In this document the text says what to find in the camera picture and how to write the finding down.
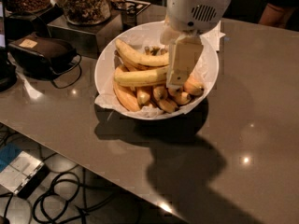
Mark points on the blue white box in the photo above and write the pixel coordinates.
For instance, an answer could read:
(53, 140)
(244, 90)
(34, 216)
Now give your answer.
(20, 172)

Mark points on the white bowl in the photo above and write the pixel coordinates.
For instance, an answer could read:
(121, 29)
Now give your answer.
(148, 34)

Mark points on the long yellow banana front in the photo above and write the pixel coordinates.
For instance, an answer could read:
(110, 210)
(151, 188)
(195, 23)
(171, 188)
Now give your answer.
(127, 78)

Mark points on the black device with label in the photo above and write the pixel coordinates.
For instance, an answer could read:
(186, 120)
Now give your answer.
(43, 58)

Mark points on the small banana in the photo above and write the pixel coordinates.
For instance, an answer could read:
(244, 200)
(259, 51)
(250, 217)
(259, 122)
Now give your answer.
(159, 92)
(143, 95)
(175, 92)
(182, 98)
(166, 106)

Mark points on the orange banana left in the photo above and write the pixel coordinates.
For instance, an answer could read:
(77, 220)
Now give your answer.
(126, 97)

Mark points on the glass jar of granola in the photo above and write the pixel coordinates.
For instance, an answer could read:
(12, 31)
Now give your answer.
(86, 12)

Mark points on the black tray with items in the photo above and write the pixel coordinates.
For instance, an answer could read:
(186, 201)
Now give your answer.
(131, 7)

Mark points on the long yellow banana rear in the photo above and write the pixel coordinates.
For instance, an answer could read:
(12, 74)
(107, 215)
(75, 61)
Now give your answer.
(134, 56)

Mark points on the small banana upper middle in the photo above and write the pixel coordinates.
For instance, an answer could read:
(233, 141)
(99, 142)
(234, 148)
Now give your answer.
(175, 92)

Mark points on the banana right end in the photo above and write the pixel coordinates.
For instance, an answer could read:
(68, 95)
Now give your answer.
(193, 86)

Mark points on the long yellow banana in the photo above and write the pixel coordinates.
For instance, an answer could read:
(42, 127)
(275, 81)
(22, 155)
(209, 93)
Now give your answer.
(134, 56)
(127, 78)

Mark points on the dark metal stand block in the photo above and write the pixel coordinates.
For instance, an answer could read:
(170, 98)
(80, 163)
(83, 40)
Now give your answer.
(88, 40)

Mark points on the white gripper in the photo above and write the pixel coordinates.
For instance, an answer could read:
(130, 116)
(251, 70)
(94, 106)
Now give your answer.
(195, 11)

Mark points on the person in background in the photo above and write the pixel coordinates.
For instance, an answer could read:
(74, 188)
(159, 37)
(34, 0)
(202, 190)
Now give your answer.
(276, 13)

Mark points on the white paper sheet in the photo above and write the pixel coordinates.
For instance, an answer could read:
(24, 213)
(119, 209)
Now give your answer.
(214, 36)

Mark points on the small banana right lower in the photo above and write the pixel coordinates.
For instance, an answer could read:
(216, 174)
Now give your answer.
(182, 98)

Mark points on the small banana bottom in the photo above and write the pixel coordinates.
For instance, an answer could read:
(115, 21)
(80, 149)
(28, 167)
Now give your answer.
(166, 106)

